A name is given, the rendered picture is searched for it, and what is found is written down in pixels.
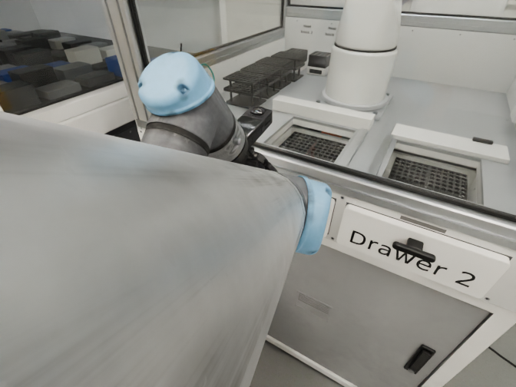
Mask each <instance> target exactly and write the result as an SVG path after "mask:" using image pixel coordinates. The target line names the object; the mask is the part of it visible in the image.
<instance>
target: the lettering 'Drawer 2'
mask: <svg viewBox="0 0 516 387"><path fill-rule="evenodd" d="M355 233H358V234H360V235H361V236H362V237H363V241H362V242H361V243H356V242H353V241H352V240H353V237H354V234H355ZM365 241H366V237H365V236H364V235H363V234H361V233H359V232H356V231H354V230H353V232H352V236H351V239H350V242H351V243H355V244H358V245H363V244H364V243H365ZM373 243H377V244H378V242H372V240H371V241H370V243H369V247H368V249H370V247H371V245H372V244H373ZM382 246H385V247H387V248H389V250H386V249H383V248H380V249H379V250H378V251H379V253H381V250H385V251H388V252H387V253H381V254H382V255H386V256H389V254H390V252H391V248H390V247H389V246H386V245H382ZM404 255H405V263H407V264H408V263H409V262H410V261H412V260H413V259H414V258H415V256H413V257H412V258H410V259H409V260H408V261H407V253H403V254H402V255H401V256H400V257H399V251H398V250H396V259H397V260H400V259H401V258H403V256H404ZM422 261H424V262H426V263H428V266H427V265H425V264H423V263H421V262H422ZM419 264H421V265H423V266H427V267H429V268H431V266H432V265H431V263H430V262H428V261H425V260H419V261H418V262H417V263H416V266H417V267H418V268H419V269H420V270H424V271H428V270H425V269H422V268H421V267H420V266H419ZM439 269H445V270H447V268H445V267H441V266H437V268H436V269H435V271H434V273H433V274H436V273H437V272H438V270H439ZM462 273H466V274H469V275H471V276H472V278H471V279H465V280H457V281H455V283H458V284H461V285H463V286H467V287H469V286H468V285H465V284H463V283H461V282H468V281H473V280H475V276H474V275H473V274H471V273H468V272H464V271H463V272H462Z"/></svg>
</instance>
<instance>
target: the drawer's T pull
mask: <svg viewBox="0 0 516 387"><path fill-rule="evenodd" d="M423 246H424V243H423V242H421V241H419V240H415V239H412V238H410V237H409V238H408V240H407V244H404V243H400V242H397V241H395V242H393V244H392V248H393V249H395V250H398V251H401V252H403V253H407V254H409V255H411V256H415V257H417V258H419V259H422V260H425V261H428V262H430V263H434V262H435V260H436V257H435V255H433V254H431V253H427V252H425V251H423Z"/></svg>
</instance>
